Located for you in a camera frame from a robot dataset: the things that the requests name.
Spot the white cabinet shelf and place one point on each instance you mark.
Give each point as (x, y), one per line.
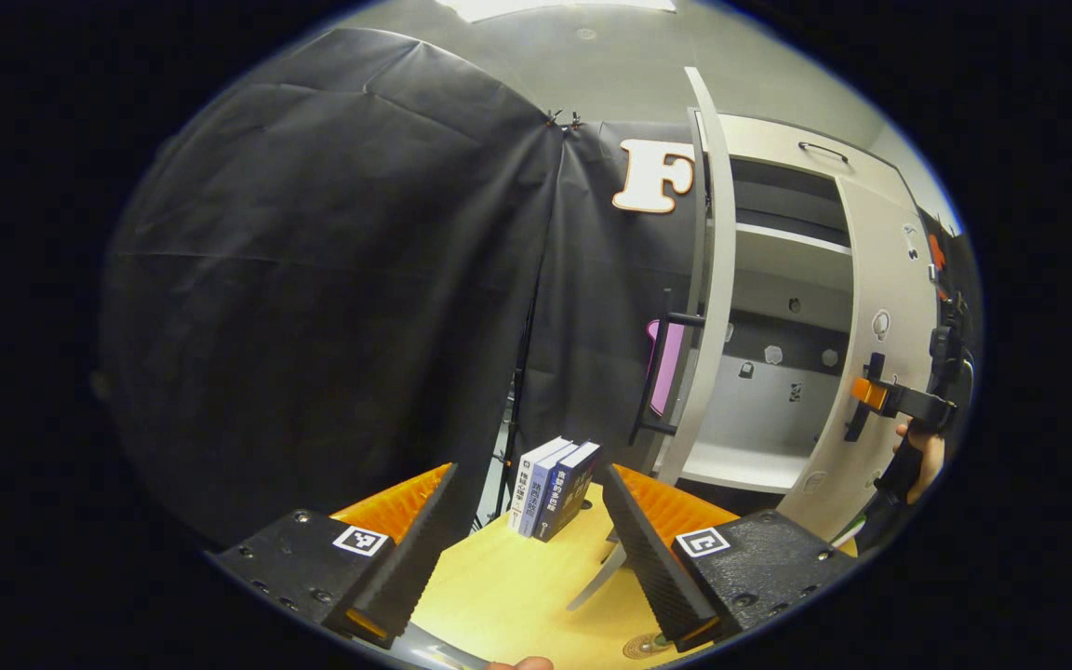
(792, 256)

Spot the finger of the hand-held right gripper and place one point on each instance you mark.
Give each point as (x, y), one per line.
(908, 405)

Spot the blue spine book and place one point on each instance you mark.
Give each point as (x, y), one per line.
(545, 493)

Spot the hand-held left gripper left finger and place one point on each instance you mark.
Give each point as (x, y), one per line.
(410, 549)

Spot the white cabinet drawer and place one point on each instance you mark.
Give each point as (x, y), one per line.
(769, 140)

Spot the toy watermelon slice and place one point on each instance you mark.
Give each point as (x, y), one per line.
(848, 532)

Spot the black backdrop stand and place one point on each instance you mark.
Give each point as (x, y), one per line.
(519, 372)

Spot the white cabinet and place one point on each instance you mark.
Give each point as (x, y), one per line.
(778, 419)

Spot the round wooden coaster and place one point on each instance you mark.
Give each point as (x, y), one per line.
(638, 647)

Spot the dark navy book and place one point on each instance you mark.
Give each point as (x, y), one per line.
(569, 489)

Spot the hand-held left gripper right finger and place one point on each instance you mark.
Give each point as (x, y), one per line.
(652, 558)

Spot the white cabinet door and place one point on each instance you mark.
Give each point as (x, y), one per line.
(717, 279)
(880, 261)

